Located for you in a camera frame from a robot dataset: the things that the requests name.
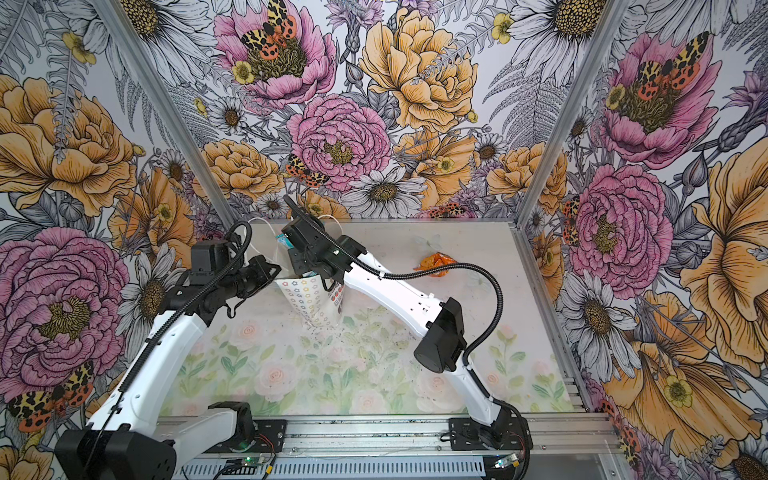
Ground white patterned paper bag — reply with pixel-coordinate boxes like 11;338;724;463
245;212;349;328

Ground teal snack packet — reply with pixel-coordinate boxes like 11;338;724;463
275;234;294;251

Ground orange snack packet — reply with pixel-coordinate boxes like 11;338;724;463
414;252;457;278

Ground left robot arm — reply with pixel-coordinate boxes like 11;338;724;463
55;256;281;479

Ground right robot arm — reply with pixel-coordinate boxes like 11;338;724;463
283;228;514;449

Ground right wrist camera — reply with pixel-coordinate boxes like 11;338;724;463
281;213;326;251

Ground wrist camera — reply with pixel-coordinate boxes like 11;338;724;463
189;239;244;287
281;213;326;251

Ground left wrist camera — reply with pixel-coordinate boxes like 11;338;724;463
189;239;244;287

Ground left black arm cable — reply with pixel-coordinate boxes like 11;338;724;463
71;220;254;480

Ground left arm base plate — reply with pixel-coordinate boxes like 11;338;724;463
205;419;288;454

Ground aluminium front rail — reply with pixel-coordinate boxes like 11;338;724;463
137;409;621;464

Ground right black corrugated cable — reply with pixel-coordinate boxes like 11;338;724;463
281;194;533;480

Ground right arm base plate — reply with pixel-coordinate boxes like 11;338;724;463
447;417;534;451

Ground white vented cable duct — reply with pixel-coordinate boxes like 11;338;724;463
173;456;486;479

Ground left aluminium corner post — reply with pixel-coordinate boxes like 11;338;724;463
94;1;238;227

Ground aluminium corner post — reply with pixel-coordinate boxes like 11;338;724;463
515;1;628;229
94;1;238;227

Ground right aluminium corner post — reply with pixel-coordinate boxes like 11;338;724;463
515;1;628;229

